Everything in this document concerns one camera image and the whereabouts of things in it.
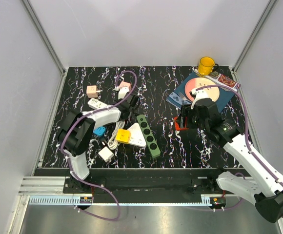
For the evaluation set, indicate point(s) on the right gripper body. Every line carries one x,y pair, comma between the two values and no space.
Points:
194,122

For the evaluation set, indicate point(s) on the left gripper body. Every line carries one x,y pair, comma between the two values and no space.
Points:
130,110

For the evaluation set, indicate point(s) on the pink cube socket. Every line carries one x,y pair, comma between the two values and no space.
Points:
125,84

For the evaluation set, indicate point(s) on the yellow cube socket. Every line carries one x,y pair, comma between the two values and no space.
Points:
123,136

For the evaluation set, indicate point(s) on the red cube socket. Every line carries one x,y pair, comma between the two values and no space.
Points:
180,123

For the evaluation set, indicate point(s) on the white triangular power strip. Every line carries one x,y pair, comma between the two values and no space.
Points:
136,136

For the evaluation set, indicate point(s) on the white rectangular power strip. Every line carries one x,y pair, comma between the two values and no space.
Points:
95,104

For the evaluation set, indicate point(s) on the green power strip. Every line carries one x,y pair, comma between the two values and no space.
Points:
148,135

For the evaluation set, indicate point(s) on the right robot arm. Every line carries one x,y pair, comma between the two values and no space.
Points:
266,191

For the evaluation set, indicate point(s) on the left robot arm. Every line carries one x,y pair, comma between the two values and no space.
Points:
77,129

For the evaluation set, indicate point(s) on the blue plug adapter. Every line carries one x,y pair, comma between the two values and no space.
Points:
100,131

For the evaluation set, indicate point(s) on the pink cream plate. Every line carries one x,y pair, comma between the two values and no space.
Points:
213,92

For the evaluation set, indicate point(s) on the silver fork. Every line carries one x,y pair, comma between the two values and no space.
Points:
183,97

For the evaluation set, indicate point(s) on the blue placemat cloth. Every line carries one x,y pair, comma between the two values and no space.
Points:
174,99

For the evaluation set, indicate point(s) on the beige cube socket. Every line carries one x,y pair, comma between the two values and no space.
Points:
92,91

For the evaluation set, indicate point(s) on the yellow mug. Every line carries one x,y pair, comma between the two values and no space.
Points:
206,66

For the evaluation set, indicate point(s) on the white cube charger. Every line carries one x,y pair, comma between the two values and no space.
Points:
106,154

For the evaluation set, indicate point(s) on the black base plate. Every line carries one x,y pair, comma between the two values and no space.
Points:
142,185

